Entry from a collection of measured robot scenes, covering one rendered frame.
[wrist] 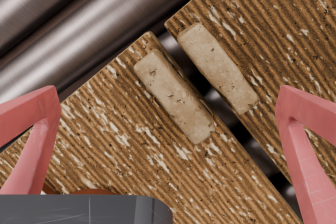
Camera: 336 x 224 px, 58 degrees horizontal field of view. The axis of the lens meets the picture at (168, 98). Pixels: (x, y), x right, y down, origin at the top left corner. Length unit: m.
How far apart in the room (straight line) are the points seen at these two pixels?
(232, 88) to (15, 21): 0.16
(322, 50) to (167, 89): 0.10
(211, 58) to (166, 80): 0.03
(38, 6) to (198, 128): 0.14
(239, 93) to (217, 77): 0.02
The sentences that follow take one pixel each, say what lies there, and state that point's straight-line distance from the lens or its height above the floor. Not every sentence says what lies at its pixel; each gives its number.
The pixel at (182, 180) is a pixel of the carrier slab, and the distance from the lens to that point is 0.22.
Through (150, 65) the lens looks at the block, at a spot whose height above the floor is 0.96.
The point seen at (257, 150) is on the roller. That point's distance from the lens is 0.24.
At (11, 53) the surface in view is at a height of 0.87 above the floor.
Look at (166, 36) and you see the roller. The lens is 0.22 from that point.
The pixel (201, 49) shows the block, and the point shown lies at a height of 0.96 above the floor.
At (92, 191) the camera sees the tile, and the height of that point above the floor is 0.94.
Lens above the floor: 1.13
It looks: 76 degrees down
